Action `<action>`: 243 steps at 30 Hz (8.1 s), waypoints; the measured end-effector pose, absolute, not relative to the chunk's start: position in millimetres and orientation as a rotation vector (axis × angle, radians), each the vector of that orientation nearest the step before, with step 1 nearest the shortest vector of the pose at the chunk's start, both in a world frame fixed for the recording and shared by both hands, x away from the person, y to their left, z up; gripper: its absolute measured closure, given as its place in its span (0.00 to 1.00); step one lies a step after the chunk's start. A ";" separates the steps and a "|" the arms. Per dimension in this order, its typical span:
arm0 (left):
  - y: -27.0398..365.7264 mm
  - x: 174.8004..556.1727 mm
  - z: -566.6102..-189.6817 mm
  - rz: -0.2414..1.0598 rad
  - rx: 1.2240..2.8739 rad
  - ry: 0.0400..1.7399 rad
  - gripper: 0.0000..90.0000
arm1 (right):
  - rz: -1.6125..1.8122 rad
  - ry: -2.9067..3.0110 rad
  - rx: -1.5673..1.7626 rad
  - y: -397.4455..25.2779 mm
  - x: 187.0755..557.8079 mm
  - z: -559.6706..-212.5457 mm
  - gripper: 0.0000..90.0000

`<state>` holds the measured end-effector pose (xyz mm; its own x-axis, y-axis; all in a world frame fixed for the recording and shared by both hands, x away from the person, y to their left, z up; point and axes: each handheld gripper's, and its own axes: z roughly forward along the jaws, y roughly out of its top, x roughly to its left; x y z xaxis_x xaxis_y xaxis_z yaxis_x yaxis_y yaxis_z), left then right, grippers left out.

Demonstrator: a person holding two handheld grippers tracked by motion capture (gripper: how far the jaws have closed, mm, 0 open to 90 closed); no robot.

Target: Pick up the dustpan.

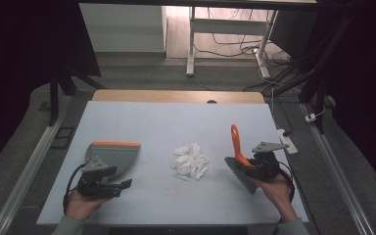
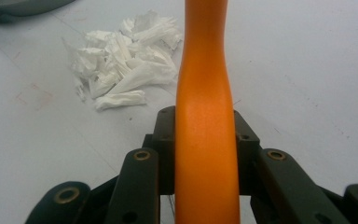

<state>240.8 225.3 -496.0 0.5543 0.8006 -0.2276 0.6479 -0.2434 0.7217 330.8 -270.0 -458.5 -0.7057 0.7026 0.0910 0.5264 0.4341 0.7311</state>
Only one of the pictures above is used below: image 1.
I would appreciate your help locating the white cabinet panel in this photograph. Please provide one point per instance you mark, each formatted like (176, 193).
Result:
(124, 29)

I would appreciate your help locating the person's right hand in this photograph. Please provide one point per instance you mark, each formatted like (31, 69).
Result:
(279, 194)

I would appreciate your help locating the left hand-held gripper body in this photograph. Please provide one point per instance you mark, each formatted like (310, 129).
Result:
(93, 187)

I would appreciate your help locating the wooden table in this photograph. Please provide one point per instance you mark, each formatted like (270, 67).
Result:
(163, 96)

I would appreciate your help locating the black metal stand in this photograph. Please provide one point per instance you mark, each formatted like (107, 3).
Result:
(54, 98)
(319, 98)

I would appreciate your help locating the person's left hand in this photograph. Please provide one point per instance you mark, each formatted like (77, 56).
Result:
(80, 207)

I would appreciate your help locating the black curtain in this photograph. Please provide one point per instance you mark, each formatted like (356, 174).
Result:
(23, 49)
(365, 81)

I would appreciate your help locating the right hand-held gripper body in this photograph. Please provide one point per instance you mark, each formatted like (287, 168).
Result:
(266, 166)

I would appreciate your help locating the aluminium rail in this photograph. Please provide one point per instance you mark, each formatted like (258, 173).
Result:
(26, 169)
(339, 173)

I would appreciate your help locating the pile of white paper scraps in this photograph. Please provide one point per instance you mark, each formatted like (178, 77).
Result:
(189, 163)

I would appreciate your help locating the white power strip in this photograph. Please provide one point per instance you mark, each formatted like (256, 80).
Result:
(289, 143)

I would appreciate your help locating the white desk frame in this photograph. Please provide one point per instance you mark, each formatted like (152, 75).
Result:
(228, 26)

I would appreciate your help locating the light blue table board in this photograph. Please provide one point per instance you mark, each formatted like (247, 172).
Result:
(176, 124)

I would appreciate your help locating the small white plug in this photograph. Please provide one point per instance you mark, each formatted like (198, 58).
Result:
(310, 117)

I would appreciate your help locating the grey dustpan with orange edge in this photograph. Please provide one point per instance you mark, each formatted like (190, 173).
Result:
(120, 156)

